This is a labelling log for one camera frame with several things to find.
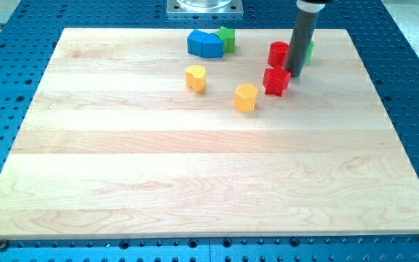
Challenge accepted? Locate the red star block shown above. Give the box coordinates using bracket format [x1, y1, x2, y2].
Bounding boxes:
[263, 66, 291, 97]

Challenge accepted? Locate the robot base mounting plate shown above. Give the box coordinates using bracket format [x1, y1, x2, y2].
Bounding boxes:
[165, 0, 244, 17]

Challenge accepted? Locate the yellow hexagon block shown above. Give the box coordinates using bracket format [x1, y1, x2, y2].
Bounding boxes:
[234, 83, 258, 112]

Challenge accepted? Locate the green star block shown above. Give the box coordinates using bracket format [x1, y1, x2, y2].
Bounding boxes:
[215, 26, 236, 53]

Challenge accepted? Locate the yellow heart block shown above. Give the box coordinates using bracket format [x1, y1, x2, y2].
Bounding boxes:
[185, 65, 206, 93]

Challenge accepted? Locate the wooden board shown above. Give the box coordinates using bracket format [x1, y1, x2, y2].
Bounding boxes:
[0, 28, 419, 239]

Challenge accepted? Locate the blue pentagon block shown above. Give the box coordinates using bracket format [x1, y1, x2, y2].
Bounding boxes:
[201, 33, 223, 58]

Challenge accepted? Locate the blue cube block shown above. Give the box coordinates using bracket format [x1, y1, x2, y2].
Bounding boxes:
[187, 29, 209, 57]

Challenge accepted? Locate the red cylinder block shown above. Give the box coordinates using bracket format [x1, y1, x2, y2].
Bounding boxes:
[267, 41, 290, 68]

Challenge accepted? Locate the green block behind pusher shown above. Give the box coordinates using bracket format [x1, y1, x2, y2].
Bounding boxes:
[304, 41, 314, 64]

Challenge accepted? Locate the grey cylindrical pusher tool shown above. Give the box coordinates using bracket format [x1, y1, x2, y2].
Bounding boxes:
[284, 0, 330, 77]

